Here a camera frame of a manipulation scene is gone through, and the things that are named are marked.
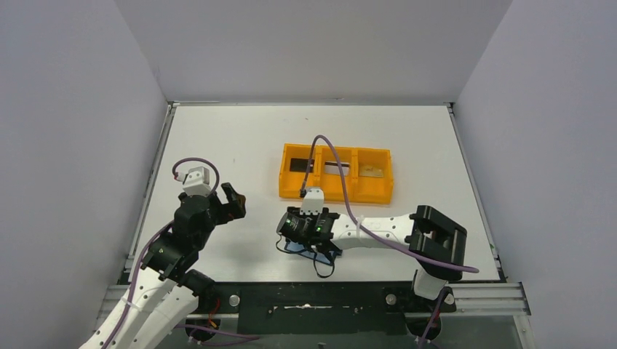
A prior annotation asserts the blue leather card holder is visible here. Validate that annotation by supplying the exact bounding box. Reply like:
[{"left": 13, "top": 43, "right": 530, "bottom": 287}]
[{"left": 283, "top": 241, "right": 343, "bottom": 265}]

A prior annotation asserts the black VIP credit card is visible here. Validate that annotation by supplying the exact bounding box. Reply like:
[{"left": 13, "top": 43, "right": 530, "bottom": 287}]
[{"left": 287, "top": 158, "right": 314, "bottom": 173}]

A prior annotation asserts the orange three-compartment tray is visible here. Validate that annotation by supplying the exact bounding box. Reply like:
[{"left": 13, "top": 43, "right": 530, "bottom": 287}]
[{"left": 279, "top": 143, "right": 394, "bottom": 205}]

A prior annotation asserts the gold credit card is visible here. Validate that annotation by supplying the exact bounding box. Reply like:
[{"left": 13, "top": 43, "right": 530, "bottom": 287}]
[{"left": 359, "top": 164, "right": 385, "bottom": 178}]

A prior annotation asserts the silver grey credit card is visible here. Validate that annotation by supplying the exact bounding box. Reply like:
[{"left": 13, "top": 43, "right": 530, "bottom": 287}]
[{"left": 324, "top": 161, "right": 351, "bottom": 176}]

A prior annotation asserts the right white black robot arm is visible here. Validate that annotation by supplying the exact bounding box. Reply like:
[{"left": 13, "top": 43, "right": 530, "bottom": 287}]
[{"left": 276, "top": 205, "right": 479, "bottom": 310}]

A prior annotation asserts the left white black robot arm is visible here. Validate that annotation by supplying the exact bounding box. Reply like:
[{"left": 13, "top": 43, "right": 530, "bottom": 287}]
[{"left": 82, "top": 182, "right": 246, "bottom": 348}]

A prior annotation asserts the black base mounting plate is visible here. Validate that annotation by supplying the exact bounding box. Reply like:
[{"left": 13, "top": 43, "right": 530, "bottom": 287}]
[{"left": 186, "top": 281, "right": 456, "bottom": 335}]

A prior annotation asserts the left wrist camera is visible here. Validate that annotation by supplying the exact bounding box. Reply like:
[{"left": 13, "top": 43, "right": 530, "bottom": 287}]
[{"left": 183, "top": 167, "right": 212, "bottom": 197}]

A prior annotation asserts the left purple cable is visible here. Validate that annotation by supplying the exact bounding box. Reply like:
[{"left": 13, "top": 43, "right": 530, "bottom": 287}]
[{"left": 101, "top": 157, "right": 259, "bottom": 349}]

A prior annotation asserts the purple cable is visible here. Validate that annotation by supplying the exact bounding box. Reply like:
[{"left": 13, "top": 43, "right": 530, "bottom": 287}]
[
  {"left": 101, "top": 157, "right": 259, "bottom": 349},
  {"left": 299, "top": 135, "right": 480, "bottom": 275}
]

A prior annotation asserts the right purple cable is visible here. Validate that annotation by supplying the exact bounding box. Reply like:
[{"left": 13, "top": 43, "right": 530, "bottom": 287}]
[{"left": 299, "top": 135, "right": 480, "bottom": 275}]

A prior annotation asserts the aluminium frame rail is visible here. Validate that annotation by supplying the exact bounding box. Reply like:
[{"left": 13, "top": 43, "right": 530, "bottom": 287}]
[{"left": 447, "top": 283, "right": 531, "bottom": 316}]

